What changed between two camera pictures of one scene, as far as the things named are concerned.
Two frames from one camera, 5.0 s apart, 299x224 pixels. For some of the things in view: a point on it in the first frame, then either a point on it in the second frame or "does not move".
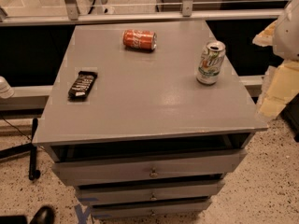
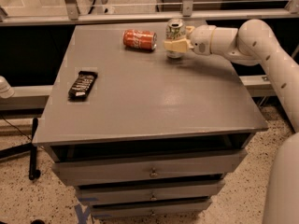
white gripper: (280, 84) → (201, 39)
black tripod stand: (31, 147) does not move
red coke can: (139, 39) does not move
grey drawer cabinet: (146, 119) does not move
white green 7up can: (211, 63) → (175, 30)
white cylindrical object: (6, 90) does not move
